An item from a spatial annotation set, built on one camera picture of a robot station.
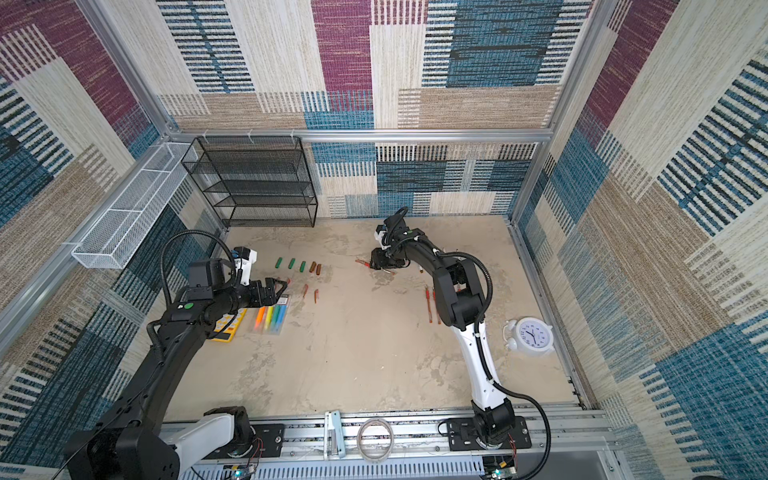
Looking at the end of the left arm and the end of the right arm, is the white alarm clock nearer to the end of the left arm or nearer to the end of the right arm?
the end of the right arm

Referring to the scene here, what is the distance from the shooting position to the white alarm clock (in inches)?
34.1

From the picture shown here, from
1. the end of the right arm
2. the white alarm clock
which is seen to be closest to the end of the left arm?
the end of the right arm
